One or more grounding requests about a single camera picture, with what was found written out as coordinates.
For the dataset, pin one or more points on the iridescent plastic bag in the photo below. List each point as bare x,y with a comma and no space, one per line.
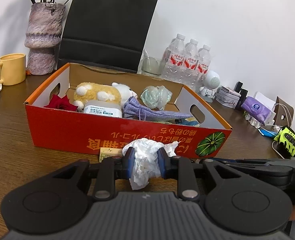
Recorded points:
155,96

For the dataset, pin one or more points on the orange cardboard box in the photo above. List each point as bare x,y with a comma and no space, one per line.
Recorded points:
87,132

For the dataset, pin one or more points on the white robot figurine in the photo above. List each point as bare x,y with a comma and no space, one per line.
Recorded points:
212,78

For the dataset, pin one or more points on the red fabric rose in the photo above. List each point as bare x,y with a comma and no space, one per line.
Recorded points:
61,103

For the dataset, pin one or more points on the black paper bag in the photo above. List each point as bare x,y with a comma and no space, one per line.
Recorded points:
107,25

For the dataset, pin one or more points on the yellow mug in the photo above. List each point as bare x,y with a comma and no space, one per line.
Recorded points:
13,68

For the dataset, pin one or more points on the clear water bottle red label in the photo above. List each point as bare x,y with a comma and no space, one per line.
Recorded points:
203,66
175,57
191,61

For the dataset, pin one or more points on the white charger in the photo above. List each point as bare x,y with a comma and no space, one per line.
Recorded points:
271,117

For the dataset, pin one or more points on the white tin box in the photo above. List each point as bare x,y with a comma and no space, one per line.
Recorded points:
226,97

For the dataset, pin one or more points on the small black box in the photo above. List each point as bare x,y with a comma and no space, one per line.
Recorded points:
238,86

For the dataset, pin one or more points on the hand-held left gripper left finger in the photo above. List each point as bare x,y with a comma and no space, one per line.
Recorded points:
130,165

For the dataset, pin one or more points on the neon yellow gadget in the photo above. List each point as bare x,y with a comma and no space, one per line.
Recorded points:
287,140

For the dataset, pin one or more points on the clear cotton swab box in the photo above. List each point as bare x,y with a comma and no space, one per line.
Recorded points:
102,110

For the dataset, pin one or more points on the dark blue snack packet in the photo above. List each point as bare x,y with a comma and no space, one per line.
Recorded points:
191,122

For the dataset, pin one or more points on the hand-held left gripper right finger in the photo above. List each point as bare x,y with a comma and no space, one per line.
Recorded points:
162,163

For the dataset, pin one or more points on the clear glass cup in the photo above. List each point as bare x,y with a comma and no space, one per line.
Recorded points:
151,66

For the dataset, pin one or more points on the wooden stand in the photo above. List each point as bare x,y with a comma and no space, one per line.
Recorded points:
287,110

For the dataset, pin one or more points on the purple textured ceramic vase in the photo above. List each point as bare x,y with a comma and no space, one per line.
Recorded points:
45,37

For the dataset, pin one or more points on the yellow and white plush toy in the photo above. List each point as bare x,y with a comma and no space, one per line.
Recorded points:
97,92

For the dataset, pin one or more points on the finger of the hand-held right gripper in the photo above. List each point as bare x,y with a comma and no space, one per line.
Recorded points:
250,160
252,164

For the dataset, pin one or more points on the purple tissue pack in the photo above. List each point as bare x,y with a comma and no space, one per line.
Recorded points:
255,107

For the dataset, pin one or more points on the fallen dried petal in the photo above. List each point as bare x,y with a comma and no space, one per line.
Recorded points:
29,72

